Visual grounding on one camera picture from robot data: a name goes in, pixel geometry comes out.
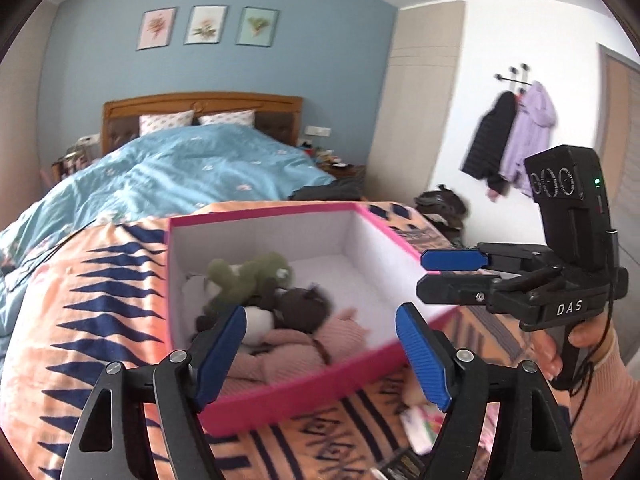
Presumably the grey door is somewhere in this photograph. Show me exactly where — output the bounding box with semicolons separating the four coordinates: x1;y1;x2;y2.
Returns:
597;45;640;221

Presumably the beige wardrobe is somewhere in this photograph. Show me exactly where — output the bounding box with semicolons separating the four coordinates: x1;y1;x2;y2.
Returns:
367;1;467;207

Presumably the brown and white plush toy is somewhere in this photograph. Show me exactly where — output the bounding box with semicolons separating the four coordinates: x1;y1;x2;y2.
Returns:
195;285;334;347

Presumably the cluttered bedside table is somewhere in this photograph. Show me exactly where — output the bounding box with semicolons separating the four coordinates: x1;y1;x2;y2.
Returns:
299;140;367;182

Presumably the cluttered bedside shelf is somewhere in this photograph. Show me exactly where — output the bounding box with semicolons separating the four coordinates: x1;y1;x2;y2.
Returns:
50;132;104;182

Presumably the pink knitted plush toy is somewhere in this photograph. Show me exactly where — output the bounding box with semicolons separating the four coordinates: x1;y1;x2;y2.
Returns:
220;307;373;397

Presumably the pink flower wall picture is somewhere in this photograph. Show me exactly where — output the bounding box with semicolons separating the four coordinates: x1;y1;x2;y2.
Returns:
136;7;178;51

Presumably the black wall hook rack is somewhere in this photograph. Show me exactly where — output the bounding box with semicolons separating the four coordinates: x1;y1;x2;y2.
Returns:
495;63;534;92

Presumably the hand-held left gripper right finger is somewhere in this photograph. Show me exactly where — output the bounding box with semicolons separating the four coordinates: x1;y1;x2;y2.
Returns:
395;302;583;480

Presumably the pink floral tissue pack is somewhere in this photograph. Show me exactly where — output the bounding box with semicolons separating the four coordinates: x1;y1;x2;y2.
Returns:
400;402;444;453

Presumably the wooden bed headboard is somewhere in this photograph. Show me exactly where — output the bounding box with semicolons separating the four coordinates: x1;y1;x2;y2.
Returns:
102;92;305;157

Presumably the white dotted pillow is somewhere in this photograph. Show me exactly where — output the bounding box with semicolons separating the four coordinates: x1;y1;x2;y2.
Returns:
198;110;256;129
140;110;195;136

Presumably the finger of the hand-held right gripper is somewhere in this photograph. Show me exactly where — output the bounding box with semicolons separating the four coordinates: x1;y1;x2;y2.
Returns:
416;265;562;306
421;242;557;274

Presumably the lilac jacket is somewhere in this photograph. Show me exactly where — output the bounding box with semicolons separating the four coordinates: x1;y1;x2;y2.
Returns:
500;82;558;199

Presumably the blue duvet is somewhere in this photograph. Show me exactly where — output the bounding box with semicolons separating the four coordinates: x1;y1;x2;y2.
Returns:
0;125;336;281

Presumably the dark cloth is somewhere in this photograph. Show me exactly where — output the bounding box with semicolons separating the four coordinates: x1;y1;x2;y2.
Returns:
290;177;364;201

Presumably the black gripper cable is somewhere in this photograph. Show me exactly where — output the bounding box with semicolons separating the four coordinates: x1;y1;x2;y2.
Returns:
570;230;621;426

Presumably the orange patterned blanket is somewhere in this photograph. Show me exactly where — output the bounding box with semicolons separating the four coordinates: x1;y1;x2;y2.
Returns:
0;202;571;480

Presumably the pink cardboard box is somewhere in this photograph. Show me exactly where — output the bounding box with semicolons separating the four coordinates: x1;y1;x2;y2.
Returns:
162;203;461;436

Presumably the person's right hand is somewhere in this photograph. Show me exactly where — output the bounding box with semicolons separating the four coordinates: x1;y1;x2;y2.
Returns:
530;310;616;383

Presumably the white flower wall picture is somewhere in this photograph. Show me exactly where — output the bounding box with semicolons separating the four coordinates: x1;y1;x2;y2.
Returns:
184;5;228;45

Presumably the black puffer coat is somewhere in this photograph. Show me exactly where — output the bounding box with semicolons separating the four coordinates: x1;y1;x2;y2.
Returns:
461;91;519;194

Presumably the green leaf wall picture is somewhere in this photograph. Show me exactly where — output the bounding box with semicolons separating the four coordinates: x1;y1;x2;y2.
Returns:
235;6;278;47

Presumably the green plush toy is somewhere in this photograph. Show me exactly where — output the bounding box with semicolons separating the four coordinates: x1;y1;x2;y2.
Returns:
206;252;296;307

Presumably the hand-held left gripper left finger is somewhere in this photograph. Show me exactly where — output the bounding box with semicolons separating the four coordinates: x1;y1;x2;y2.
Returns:
60;305;247;480

